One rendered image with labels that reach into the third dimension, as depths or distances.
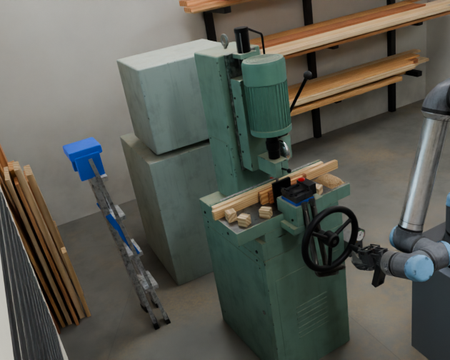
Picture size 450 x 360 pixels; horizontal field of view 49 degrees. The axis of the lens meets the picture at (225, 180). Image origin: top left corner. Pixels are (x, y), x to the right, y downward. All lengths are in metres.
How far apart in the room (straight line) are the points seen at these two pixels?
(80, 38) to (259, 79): 2.38
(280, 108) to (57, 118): 2.51
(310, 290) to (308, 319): 0.16
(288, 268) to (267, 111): 0.70
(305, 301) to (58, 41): 2.73
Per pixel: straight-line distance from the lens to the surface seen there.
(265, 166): 2.19
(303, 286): 2.34
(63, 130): 4.22
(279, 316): 2.34
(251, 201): 2.16
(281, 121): 2.04
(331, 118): 5.33
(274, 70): 1.97
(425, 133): 1.89
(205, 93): 2.32
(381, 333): 2.82
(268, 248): 2.11
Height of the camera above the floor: 1.94
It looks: 25 degrees down
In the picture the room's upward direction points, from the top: 10 degrees counter-clockwise
